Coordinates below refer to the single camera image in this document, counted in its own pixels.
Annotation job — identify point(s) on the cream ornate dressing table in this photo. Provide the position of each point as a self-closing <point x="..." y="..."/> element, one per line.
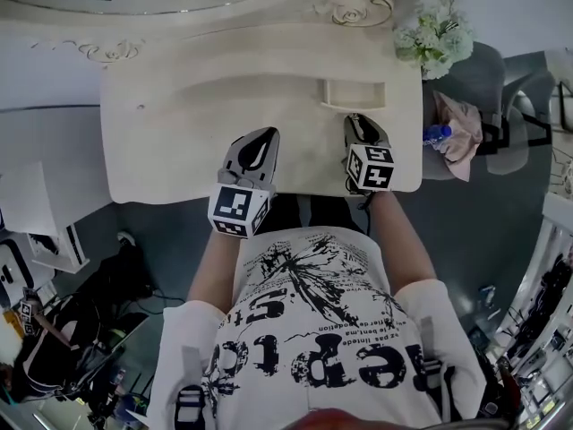
<point x="224" y="105"/>

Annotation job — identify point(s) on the person's white printed shirt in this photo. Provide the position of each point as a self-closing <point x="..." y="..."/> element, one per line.
<point x="313" y="329"/>

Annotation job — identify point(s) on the grey padded chair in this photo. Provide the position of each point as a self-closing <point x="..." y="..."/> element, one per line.
<point x="506" y="105"/>

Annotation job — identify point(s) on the white cardboard box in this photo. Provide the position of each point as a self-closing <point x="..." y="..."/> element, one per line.
<point x="36" y="213"/>

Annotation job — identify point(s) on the person's black trousers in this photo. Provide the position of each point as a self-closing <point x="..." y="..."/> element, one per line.
<point x="322" y="211"/>

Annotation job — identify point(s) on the black backpack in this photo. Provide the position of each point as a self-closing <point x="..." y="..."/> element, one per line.
<point x="67" y="343"/>

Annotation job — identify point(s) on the person's left forearm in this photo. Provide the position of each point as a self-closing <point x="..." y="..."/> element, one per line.
<point x="215" y="267"/>

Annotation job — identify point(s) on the white flowers in vase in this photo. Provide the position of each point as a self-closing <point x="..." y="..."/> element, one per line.
<point x="436" y="34"/>

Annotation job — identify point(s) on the blue-capped plastic water bottle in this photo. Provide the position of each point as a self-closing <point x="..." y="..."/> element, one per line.
<point x="436" y="135"/>

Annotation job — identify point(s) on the pink crumpled cloth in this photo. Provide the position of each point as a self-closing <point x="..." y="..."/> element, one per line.
<point x="463" y="141"/>

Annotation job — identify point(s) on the person's right forearm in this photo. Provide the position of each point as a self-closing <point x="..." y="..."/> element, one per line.
<point x="403" y="240"/>

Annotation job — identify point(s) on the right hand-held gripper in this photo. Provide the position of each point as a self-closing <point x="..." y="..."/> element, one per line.
<point x="371" y="168"/>

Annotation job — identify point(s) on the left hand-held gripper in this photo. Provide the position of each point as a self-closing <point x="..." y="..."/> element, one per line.
<point x="233" y="204"/>

